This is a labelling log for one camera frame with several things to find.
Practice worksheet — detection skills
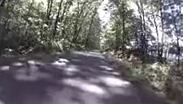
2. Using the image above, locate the dark grey asphalt path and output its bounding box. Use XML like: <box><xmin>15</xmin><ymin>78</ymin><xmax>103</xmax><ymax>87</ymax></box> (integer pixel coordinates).
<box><xmin>0</xmin><ymin>40</ymin><xmax>183</xmax><ymax>104</ymax></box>

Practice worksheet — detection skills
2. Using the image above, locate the wood of trees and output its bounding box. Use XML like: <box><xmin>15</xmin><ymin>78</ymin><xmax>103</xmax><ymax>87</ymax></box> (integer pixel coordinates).
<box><xmin>97</xmin><ymin>0</ymin><xmax>183</xmax><ymax>68</ymax></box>
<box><xmin>0</xmin><ymin>0</ymin><xmax>108</xmax><ymax>62</ymax></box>

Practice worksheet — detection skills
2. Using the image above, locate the overgrown grass verge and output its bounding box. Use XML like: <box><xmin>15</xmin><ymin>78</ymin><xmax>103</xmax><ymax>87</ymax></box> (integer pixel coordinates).
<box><xmin>97</xmin><ymin>49</ymin><xmax>183</xmax><ymax>104</ymax></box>

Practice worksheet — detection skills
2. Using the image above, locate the leaf-strewn earth verge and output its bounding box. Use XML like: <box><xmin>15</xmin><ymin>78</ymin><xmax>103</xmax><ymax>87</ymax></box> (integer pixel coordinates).
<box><xmin>0</xmin><ymin>38</ymin><xmax>78</xmax><ymax>77</ymax></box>

